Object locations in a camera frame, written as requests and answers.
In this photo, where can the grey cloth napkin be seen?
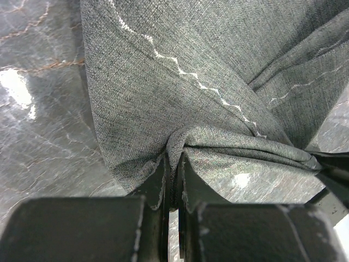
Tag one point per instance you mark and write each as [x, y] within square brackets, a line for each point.
[239, 86]

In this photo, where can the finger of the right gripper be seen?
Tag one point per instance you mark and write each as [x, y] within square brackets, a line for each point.
[333, 198]

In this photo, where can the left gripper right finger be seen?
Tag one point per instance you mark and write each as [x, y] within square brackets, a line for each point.
[213, 229]

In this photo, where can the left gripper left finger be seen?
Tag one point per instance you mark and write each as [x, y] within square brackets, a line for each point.
[134, 227]

